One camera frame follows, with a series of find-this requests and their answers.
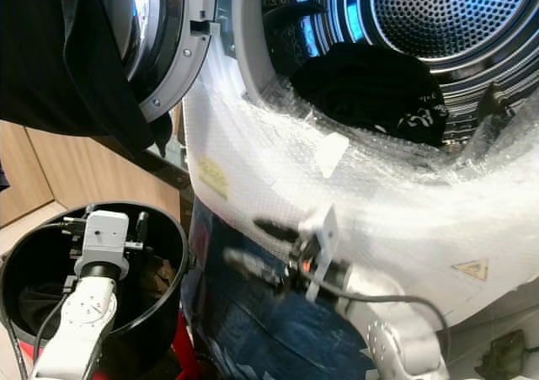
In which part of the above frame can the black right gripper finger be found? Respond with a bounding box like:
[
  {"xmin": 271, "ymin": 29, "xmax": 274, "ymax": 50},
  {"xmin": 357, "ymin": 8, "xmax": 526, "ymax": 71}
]
[
  {"xmin": 223, "ymin": 247, "xmax": 291, "ymax": 295},
  {"xmin": 253, "ymin": 217, "xmax": 300, "ymax": 244}
]

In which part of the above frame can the white front-load washing machine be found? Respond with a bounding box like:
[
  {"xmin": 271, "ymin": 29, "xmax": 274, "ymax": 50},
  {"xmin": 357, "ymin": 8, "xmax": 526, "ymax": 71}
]
[{"xmin": 181, "ymin": 0, "xmax": 539, "ymax": 380}]

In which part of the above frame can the clear bubble wrap sheet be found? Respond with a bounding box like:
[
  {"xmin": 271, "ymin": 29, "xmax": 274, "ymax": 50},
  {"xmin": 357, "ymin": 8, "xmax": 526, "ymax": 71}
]
[{"xmin": 181, "ymin": 39, "xmax": 539, "ymax": 313}]

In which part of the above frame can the brown crumpled cloth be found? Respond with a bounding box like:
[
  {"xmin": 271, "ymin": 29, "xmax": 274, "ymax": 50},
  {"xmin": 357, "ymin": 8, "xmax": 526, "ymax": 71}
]
[{"xmin": 135, "ymin": 258, "xmax": 173, "ymax": 301}]

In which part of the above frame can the light wooden cabinet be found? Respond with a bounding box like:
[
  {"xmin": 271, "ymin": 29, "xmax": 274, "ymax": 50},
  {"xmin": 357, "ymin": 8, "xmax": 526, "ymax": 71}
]
[{"xmin": 0, "ymin": 119, "xmax": 186, "ymax": 229}]

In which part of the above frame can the black ledge strip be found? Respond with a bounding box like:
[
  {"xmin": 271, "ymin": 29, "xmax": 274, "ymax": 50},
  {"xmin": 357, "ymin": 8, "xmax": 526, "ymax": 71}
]
[{"xmin": 97, "ymin": 136, "xmax": 190, "ymax": 187}]

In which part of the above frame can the yellow rectangular sticker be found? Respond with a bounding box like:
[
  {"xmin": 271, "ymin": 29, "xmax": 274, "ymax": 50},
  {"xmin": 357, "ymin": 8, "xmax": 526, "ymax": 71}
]
[{"xmin": 196, "ymin": 155, "xmax": 230, "ymax": 200}]

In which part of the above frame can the white tape piece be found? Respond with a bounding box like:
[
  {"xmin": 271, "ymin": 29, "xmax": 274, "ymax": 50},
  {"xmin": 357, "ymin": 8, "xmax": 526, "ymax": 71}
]
[{"xmin": 313, "ymin": 131, "xmax": 350, "ymax": 179}]

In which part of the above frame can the black round laundry bucket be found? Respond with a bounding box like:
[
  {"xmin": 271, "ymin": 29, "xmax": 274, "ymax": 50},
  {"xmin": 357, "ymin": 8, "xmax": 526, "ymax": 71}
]
[{"xmin": 0, "ymin": 201, "xmax": 190, "ymax": 380}]

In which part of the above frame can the red plastic stool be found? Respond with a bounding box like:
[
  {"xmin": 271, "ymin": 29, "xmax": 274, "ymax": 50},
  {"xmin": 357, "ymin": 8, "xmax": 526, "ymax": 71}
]
[{"xmin": 17, "ymin": 313, "xmax": 203, "ymax": 380}]

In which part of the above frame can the black garment with white print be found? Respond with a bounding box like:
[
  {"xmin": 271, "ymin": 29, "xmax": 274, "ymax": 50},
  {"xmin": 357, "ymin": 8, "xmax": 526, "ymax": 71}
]
[{"xmin": 291, "ymin": 43, "xmax": 449, "ymax": 147}]

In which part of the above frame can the yellow triangle warning sticker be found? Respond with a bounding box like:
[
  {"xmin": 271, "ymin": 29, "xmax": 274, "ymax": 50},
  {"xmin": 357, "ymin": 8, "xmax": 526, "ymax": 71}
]
[{"xmin": 452, "ymin": 259, "xmax": 491, "ymax": 281}]

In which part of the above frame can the large black hanging garment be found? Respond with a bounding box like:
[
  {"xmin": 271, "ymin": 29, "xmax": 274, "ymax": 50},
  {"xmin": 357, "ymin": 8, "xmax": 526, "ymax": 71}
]
[{"xmin": 0, "ymin": 0, "xmax": 173, "ymax": 158}]

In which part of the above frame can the round grey washer door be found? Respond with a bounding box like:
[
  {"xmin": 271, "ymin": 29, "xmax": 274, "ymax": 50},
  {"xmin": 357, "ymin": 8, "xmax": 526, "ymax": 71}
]
[{"xmin": 122, "ymin": 0, "xmax": 217, "ymax": 124}]

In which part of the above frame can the black drum lifter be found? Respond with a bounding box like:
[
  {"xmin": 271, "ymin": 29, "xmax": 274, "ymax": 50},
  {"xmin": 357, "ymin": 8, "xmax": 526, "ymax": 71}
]
[
  {"xmin": 476, "ymin": 81, "xmax": 525, "ymax": 121},
  {"xmin": 261, "ymin": 0, "xmax": 325, "ymax": 29}
]

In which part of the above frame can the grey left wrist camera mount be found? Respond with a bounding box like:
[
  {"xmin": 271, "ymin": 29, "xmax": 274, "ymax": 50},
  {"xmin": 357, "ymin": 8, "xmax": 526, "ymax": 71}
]
[{"xmin": 73, "ymin": 210, "xmax": 131, "ymax": 280}]

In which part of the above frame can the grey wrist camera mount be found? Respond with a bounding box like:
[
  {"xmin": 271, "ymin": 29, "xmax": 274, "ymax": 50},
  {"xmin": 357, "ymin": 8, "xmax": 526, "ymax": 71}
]
[
  {"xmin": 299, "ymin": 203, "xmax": 339, "ymax": 303},
  {"xmin": 73, "ymin": 210, "xmax": 131, "ymax": 280}
]

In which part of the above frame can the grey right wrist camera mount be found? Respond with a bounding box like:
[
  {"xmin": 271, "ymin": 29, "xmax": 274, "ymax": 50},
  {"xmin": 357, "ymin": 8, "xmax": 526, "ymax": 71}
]
[{"xmin": 299, "ymin": 203, "xmax": 339, "ymax": 303}]

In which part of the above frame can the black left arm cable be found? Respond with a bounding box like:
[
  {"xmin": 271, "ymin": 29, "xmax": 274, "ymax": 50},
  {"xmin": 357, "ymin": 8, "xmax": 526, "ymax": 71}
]
[{"xmin": 0, "ymin": 222, "xmax": 70, "ymax": 380}]

